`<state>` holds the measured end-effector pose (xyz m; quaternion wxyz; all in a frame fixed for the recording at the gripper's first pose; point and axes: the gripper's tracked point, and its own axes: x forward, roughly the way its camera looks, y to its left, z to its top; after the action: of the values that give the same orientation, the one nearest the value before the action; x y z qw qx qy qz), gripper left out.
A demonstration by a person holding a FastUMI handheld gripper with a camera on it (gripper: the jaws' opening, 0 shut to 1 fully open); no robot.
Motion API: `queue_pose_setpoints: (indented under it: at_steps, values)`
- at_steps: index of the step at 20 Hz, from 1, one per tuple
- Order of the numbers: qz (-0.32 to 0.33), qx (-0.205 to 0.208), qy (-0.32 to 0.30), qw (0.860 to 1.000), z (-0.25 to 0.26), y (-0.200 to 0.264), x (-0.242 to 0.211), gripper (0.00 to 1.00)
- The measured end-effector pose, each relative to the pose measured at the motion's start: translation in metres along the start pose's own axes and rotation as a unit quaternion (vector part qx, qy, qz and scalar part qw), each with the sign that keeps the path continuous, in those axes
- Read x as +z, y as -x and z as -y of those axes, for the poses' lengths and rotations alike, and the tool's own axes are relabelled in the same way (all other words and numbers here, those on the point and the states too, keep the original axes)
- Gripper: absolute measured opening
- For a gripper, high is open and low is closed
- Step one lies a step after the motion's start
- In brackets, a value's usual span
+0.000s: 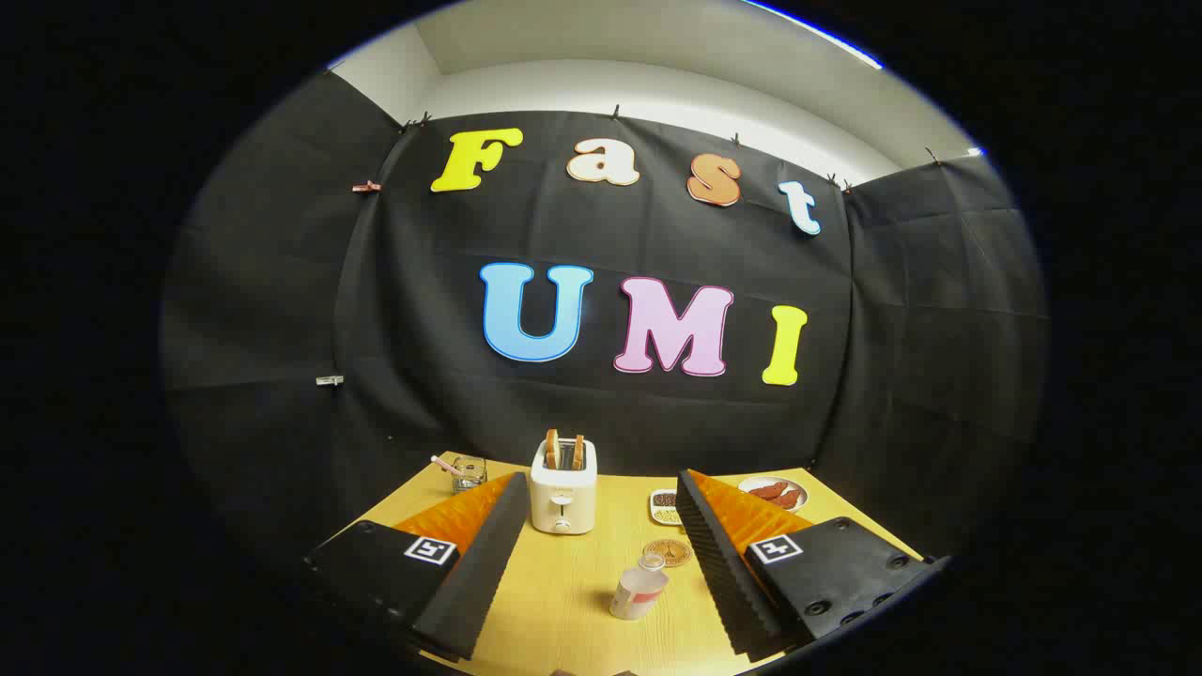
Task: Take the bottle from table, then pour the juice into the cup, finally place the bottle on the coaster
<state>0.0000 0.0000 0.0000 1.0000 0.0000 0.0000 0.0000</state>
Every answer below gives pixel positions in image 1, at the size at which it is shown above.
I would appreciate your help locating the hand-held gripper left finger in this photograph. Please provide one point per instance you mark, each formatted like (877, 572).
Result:
(479, 573)

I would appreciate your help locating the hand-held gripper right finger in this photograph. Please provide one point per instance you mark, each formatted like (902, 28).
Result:
(718, 563)

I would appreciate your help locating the round printed coaster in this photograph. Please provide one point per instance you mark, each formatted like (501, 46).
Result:
(674, 550)

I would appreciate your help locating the clear juice bottle red label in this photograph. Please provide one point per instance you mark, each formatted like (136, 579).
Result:
(639, 591)

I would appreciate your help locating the white oval plate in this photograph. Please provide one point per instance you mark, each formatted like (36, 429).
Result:
(751, 501)

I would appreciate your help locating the white divided dish with beans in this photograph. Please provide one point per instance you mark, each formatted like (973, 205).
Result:
(665, 507)

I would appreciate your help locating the wooden table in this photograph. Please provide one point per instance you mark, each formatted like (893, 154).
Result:
(563, 591)

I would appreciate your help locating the red-brown meat piece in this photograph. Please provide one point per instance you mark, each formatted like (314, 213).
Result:
(789, 499)
(765, 490)

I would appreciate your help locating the cream toaster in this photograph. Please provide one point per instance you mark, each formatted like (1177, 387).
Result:
(563, 498)

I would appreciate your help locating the pink checked straw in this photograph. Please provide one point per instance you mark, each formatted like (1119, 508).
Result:
(443, 463)

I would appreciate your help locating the toasted bread slice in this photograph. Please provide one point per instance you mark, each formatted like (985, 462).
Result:
(578, 451)
(552, 449)

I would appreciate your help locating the pink clip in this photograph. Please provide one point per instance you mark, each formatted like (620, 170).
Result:
(366, 187)

